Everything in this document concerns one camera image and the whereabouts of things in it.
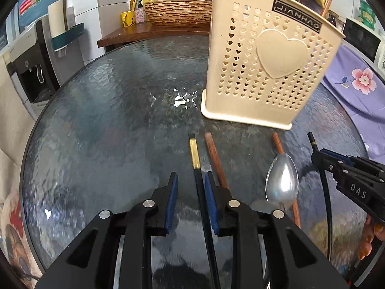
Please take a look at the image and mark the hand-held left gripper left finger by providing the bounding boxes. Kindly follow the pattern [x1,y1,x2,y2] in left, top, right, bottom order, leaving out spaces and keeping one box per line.
[35,171,179,289]

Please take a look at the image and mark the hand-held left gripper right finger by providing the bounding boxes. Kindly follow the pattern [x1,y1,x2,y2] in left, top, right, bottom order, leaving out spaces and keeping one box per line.
[205,171,349,289]

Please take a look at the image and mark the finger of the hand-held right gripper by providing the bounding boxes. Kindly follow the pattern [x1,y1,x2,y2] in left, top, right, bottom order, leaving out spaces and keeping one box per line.
[329,152,385,184]
[311,148,376,184]

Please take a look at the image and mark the black chopstick with gold band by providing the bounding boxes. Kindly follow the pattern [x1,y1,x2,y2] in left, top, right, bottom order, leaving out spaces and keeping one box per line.
[188,133,221,289]
[307,132,333,261]

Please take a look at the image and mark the oval metal spoon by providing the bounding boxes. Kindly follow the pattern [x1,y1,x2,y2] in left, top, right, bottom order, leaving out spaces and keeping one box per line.
[265,153,299,214]

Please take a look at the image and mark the cream plastic utensil holder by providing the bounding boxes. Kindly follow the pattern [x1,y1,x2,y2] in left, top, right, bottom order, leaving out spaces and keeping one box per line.
[201,0,346,131]

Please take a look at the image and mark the person's right hand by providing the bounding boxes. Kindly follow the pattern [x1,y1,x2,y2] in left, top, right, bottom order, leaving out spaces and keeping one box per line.
[358,215,385,261]

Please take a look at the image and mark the purple floral cloth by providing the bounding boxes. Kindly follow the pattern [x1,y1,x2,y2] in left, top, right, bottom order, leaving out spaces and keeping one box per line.
[319,40,385,166]

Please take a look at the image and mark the white microwave oven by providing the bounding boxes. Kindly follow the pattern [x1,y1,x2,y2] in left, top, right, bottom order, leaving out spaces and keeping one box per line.
[343,17,385,73]

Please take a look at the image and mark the green noodle cup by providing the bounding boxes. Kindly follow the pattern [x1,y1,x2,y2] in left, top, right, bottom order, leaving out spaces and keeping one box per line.
[362,13,377,31]
[359,0,375,15]

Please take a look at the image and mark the printed dog cushion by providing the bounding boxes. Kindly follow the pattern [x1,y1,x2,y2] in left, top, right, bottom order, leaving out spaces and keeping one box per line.
[0,187,45,280]

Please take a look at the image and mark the beige cloth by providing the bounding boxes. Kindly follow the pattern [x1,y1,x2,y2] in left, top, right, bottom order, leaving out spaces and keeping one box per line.
[0,54,39,205]

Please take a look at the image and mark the wooden counter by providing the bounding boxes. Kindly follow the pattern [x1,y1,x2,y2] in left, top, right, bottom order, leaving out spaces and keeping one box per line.
[97,22,211,48]

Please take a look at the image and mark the yellow cup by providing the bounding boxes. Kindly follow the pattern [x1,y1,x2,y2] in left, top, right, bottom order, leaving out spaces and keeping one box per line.
[121,10,136,27]

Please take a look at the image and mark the woven pattern basin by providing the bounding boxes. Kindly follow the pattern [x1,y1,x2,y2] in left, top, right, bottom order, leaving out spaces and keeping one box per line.
[144,0,212,26]

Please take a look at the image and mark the pink floral pump bottle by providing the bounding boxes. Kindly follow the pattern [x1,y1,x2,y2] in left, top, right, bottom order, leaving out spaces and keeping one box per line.
[135,0,148,24]

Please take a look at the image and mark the grey water dispenser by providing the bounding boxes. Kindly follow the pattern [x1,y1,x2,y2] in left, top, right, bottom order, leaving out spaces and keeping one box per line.
[7,18,85,106]

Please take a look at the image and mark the teal plastic tray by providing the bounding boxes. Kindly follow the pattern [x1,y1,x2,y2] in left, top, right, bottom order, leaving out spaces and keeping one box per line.
[51,22,85,52]

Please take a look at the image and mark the white cup tube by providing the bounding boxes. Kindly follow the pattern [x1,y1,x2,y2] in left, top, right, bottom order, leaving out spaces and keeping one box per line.
[48,0,68,41]

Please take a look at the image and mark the blue water jug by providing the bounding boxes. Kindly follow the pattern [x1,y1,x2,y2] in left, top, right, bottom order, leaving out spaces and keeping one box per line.
[16,0,65,33]

